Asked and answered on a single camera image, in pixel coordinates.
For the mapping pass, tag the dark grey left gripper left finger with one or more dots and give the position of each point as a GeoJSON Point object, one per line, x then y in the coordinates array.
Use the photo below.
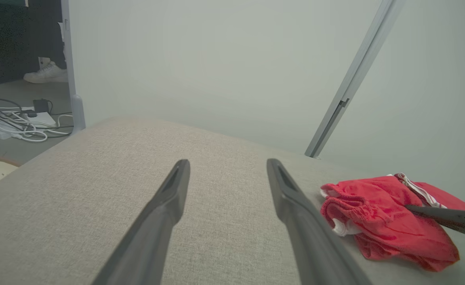
{"type": "Point", "coordinates": [153, 229]}

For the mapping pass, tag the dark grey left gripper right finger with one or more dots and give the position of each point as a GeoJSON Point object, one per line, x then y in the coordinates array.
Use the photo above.
{"type": "Point", "coordinates": [311, 245]}

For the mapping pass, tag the red number 23 basketball jersey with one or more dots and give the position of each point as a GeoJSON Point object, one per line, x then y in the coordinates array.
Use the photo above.
{"type": "Point", "coordinates": [450, 198]}

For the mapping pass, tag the red white-trimmed basketball shorts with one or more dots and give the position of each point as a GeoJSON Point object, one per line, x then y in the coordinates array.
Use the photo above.
{"type": "Point", "coordinates": [375, 221]}

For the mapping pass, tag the black power adapter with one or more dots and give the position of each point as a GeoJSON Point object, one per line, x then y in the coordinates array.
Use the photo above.
{"type": "Point", "coordinates": [40, 106]}

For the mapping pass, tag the white sneaker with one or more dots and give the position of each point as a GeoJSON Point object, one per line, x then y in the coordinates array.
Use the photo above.
{"type": "Point", "coordinates": [48, 74]}

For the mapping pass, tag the dark trouser leg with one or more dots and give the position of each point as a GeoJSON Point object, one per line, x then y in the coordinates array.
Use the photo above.
{"type": "Point", "coordinates": [54, 31]}

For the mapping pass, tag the dark speckled panel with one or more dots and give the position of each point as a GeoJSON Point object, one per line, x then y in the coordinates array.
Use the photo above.
{"type": "Point", "coordinates": [14, 39]}

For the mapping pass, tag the grey partition end post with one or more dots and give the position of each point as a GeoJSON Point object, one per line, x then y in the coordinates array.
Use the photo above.
{"type": "Point", "coordinates": [78, 114]}

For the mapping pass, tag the grey metal partition post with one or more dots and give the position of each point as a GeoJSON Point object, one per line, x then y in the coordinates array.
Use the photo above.
{"type": "Point", "coordinates": [355, 71]}

